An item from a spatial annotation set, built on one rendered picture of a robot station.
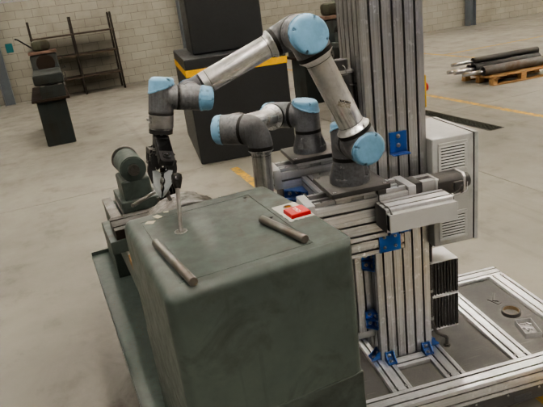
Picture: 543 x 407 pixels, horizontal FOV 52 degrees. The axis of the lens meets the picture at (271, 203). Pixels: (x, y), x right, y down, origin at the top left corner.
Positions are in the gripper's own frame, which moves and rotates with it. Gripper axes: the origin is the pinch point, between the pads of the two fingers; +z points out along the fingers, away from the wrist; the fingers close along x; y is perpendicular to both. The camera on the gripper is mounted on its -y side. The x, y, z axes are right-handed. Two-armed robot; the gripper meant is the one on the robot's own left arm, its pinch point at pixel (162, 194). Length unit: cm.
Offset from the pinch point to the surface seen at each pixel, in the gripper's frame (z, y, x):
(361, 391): 43, -56, -42
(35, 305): 141, 225, 38
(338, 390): 41, -56, -35
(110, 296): 79, 96, 4
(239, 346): 23, -56, -6
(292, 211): -2.1, -31.5, -29.8
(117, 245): 41, 68, 4
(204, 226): 3.8, -22.1, -6.9
